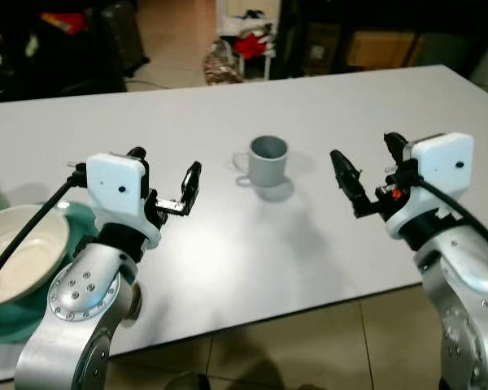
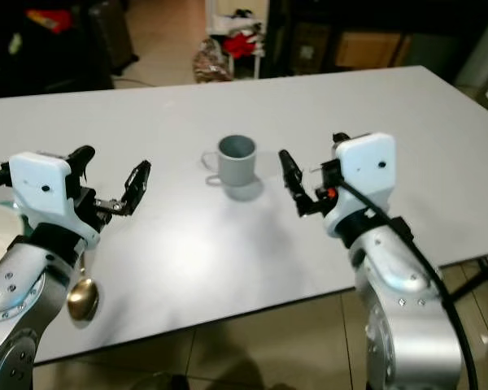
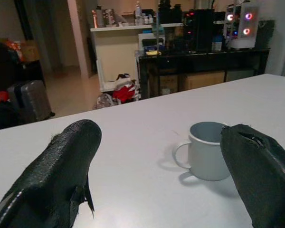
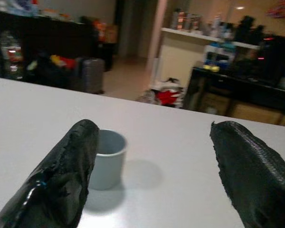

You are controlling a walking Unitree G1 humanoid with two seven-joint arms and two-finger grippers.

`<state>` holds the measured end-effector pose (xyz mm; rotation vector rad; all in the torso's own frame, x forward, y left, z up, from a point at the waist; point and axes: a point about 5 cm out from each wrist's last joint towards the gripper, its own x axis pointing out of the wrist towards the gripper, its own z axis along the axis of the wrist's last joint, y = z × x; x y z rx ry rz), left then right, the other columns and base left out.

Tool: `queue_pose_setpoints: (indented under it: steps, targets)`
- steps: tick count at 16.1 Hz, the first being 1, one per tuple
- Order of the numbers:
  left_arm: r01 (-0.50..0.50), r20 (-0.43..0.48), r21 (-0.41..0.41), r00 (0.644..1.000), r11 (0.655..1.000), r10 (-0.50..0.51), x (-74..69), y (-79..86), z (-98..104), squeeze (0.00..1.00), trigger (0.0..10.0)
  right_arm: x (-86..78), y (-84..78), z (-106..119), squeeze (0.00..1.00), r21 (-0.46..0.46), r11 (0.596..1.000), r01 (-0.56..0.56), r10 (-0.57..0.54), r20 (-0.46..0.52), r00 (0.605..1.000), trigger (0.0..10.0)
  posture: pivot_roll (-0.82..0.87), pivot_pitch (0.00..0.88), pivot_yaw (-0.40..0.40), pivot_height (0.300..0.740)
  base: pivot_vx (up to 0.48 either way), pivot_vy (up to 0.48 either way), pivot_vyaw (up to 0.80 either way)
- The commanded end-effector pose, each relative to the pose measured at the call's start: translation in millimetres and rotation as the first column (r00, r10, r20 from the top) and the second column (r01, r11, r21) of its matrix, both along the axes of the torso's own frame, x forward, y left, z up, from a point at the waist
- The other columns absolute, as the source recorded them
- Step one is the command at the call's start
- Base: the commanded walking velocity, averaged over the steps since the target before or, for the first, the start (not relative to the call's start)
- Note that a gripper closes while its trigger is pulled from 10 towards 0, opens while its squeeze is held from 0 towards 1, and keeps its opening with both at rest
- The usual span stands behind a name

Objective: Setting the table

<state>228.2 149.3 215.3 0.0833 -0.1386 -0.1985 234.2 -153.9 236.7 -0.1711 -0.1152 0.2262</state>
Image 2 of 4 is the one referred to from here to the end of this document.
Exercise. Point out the red bag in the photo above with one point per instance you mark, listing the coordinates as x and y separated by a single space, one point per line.
49 19

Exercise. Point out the black suitcase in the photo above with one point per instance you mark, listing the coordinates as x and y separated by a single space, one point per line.
114 36

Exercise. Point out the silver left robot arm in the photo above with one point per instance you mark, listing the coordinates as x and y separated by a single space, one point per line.
16 301

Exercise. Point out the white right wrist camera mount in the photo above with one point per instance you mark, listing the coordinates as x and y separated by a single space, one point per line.
366 175

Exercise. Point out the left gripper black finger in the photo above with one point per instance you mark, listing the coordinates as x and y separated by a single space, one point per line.
137 187
84 162

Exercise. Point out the white ceramic bowl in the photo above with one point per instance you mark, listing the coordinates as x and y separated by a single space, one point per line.
0 236

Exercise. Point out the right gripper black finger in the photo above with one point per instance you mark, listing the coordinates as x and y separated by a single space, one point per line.
340 139
293 183

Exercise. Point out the grey ceramic mug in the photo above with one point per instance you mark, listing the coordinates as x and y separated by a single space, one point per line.
236 166

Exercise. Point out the black metal table leg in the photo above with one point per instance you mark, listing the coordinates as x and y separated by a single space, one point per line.
480 280

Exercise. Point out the red cloth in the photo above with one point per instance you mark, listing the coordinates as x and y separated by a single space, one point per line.
240 45

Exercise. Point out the white storage rack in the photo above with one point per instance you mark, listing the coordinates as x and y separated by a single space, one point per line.
236 16

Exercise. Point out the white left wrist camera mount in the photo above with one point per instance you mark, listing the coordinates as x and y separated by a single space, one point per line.
45 191

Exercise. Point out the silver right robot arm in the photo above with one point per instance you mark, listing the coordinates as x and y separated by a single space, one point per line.
407 309

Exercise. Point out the patterned brown bag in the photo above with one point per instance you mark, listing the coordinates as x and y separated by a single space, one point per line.
211 63

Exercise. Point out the brown cardboard box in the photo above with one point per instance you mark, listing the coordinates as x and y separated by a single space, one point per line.
370 50

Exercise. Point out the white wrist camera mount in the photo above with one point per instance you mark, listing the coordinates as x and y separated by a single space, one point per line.
45 191
366 175

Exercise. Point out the gold metal spoon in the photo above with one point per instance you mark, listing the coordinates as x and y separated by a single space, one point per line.
83 299

